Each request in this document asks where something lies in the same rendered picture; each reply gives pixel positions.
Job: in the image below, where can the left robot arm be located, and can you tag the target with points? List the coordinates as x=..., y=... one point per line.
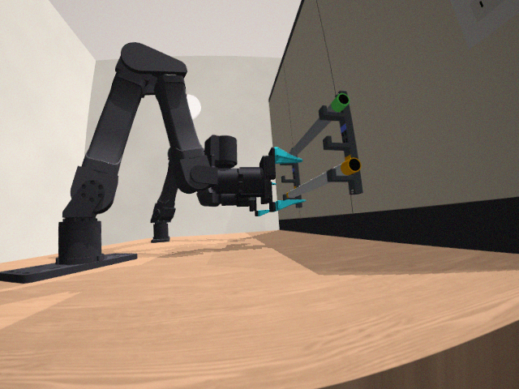
x=164, y=208

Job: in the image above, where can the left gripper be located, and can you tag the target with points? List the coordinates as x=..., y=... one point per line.
x=253, y=207

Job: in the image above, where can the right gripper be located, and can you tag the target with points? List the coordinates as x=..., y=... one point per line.
x=259, y=180

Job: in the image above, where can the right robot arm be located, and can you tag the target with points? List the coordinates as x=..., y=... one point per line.
x=92, y=189

